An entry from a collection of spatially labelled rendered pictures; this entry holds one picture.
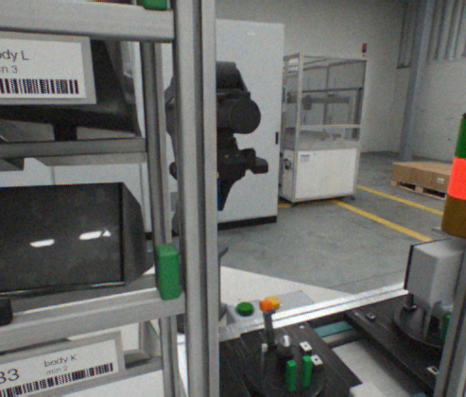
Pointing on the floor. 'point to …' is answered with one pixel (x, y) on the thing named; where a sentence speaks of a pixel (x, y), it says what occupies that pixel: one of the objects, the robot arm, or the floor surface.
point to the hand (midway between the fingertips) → (219, 194)
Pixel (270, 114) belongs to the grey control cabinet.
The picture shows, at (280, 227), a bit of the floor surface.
